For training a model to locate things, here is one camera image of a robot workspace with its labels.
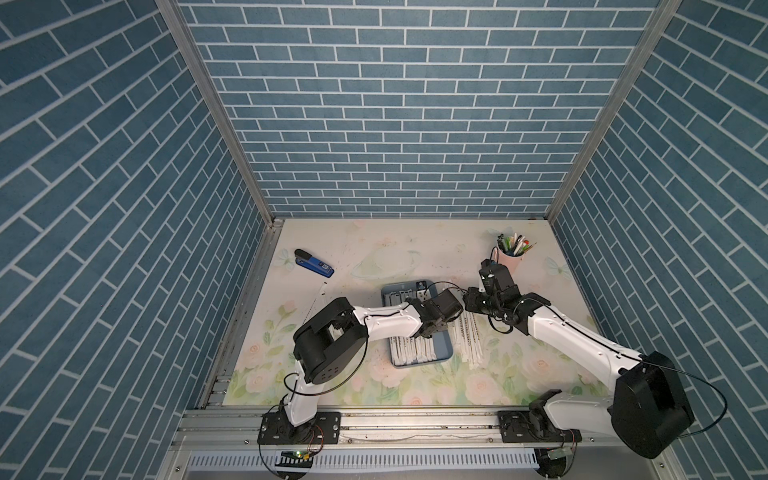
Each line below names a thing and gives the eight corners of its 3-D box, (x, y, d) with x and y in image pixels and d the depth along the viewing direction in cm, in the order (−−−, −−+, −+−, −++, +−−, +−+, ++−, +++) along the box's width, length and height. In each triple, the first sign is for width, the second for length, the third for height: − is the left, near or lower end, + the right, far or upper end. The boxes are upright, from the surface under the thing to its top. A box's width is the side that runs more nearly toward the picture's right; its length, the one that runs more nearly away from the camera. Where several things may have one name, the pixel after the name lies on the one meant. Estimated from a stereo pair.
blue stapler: (293, 262, 109) (289, 255, 106) (300, 254, 111) (297, 247, 108) (328, 279, 104) (326, 272, 101) (334, 271, 107) (333, 264, 103)
